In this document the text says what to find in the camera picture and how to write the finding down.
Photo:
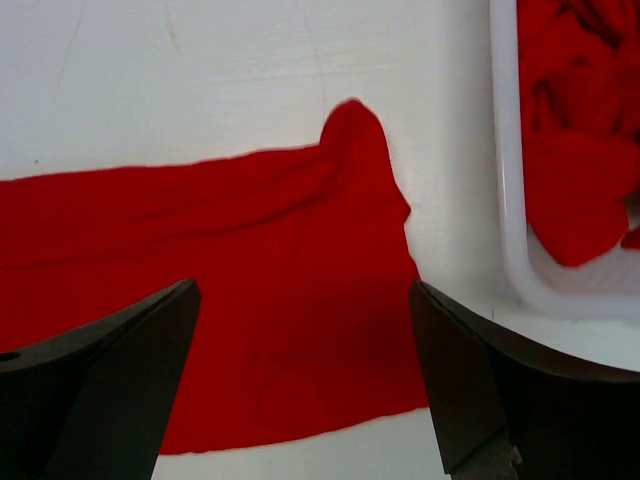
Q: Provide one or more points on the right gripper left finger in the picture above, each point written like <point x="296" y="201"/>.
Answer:
<point x="94" y="402"/>

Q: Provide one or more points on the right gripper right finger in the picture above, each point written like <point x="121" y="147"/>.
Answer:
<point x="506" y="407"/>

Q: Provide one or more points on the red t shirt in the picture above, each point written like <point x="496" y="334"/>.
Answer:
<point x="300" y="256"/>

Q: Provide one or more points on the red t shirts pile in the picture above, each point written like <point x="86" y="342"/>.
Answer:
<point x="579" y="103"/>

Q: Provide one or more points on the white plastic basket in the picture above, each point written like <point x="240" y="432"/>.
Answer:
<point x="606" y="288"/>

